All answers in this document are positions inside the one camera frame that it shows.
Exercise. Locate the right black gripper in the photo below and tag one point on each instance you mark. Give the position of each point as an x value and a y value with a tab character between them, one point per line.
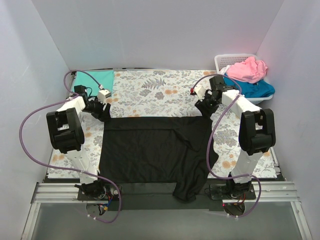
205	105

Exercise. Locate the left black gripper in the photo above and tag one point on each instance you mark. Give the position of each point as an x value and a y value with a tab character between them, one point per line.
100	111

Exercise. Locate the black t shirt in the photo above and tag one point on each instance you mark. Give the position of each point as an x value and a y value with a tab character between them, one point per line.
159	150

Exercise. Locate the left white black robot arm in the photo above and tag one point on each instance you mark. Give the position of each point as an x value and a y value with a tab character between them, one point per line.
67	135

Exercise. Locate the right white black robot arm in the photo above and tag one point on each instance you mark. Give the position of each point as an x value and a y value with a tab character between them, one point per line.
256	132

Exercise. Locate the floral table cloth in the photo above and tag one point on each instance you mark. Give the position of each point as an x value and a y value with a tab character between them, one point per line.
156	93

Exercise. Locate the white garment in basket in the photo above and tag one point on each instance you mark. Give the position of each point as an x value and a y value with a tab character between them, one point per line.
224	70

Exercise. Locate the white plastic basket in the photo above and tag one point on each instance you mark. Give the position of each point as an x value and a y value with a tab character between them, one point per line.
222	60

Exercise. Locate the pink t shirt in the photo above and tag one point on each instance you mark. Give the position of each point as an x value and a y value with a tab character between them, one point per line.
250	71

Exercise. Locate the blue t shirt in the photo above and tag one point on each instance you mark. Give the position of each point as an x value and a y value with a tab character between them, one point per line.
260	89

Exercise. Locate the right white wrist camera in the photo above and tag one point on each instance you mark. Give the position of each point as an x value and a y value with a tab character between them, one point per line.
198	91

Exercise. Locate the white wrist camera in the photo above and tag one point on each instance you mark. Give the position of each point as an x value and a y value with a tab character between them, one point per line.
198	91
103	94

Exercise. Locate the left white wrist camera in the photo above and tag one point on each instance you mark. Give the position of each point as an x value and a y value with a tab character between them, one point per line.
103	94

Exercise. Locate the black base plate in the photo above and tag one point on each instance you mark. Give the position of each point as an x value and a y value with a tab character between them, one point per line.
159	196

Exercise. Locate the aluminium frame rail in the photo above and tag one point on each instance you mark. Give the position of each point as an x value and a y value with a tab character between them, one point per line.
150	212

